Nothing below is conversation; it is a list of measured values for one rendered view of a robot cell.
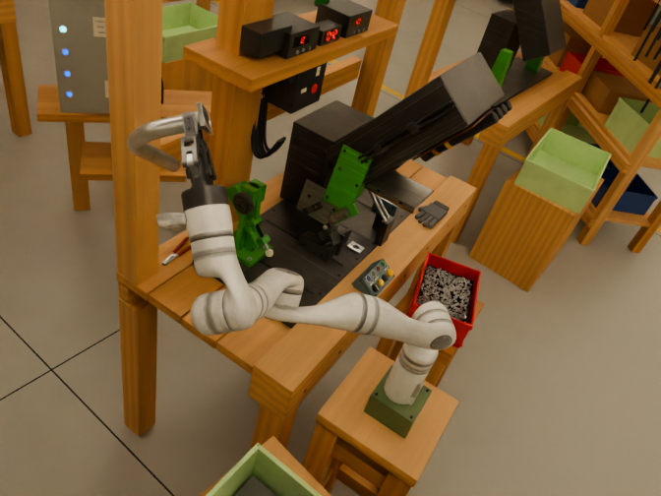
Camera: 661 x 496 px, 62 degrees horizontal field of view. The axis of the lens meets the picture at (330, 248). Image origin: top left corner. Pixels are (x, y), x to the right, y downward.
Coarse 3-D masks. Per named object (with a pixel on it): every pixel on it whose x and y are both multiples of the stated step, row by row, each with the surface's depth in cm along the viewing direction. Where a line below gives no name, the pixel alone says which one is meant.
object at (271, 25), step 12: (252, 24) 155; (264, 24) 157; (276, 24) 159; (288, 24) 161; (252, 36) 153; (264, 36) 152; (276, 36) 158; (240, 48) 157; (252, 48) 155; (264, 48) 155; (276, 48) 160
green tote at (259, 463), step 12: (252, 456) 131; (264, 456) 132; (240, 468) 128; (252, 468) 137; (264, 468) 134; (276, 468) 131; (288, 468) 129; (228, 480) 125; (240, 480) 134; (264, 480) 137; (276, 480) 133; (288, 480) 130; (300, 480) 128; (216, 492) 123; (228, 492) 130; (276, 492) 136; (288, 492) 132; (300, 492) 129; (312, 492) 126
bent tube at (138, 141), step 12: (204, 108) 91; (156, 120) 92; (168, 120) 91; (180, 120) 91; (204, 120) 90; (132, 132) 94; (144, 132) 92; (156, 132) 91; (168, 132) 92; (180, 132) 92; (132, 144) 95; (144, 144) 94; (144, 156) 101; (156, 156) 104; (168, 156) 110; (168, 168) 112
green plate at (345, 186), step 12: (348, 156) 188; (336, 168) 191; (348, 168) 189; (360, 168) 187; (336, 180) 192; (348, 180) 190; (360, 180) 188; (336, 192) 193; (348, 192) 191; (360, 192) 195; (336, 204) 194; (348, 204) 192
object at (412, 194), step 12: (384, 180) 203; (396, 180) 205; (408, 180) 207; (372, 192) 201; (384, 192) 198; (396, 192) 199; (408, 192) 201; (420, 192) 202; (396, 204) 197; (408, 204) 195; (420, 204) 199
